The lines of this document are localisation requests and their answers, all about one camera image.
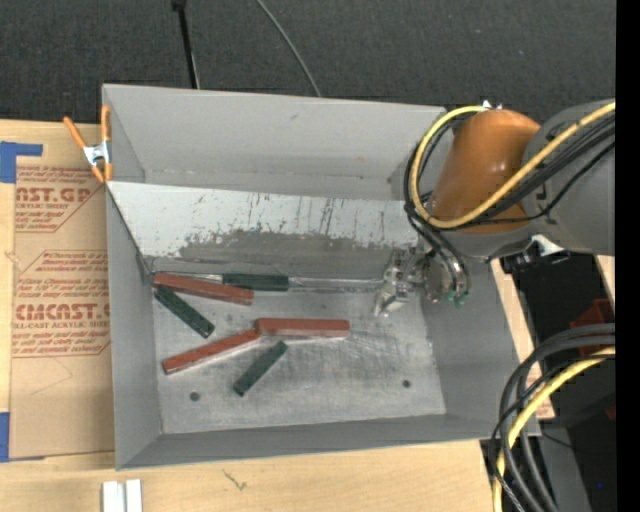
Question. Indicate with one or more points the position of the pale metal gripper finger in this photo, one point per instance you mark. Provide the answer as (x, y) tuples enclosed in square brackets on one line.
[(402, 299), (384, 300)]

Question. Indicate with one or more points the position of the red-brown flat block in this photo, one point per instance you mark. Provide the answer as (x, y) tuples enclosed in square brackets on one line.
[(200, 288), (210, 352), (302, 327)]

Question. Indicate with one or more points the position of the grey metal bin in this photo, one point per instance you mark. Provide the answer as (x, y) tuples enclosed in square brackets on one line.
[(300, 380)]

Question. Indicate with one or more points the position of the dark green flat block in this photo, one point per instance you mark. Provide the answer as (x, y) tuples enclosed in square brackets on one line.
[(184, 311), (260, 368), (257, 282)]

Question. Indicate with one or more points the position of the brown cardboard board, red print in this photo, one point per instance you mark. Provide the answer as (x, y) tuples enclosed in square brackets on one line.
[(60, 360)]

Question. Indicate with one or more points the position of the black cylinder on white bracket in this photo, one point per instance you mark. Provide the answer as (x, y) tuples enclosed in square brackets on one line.
[(520, 262)]

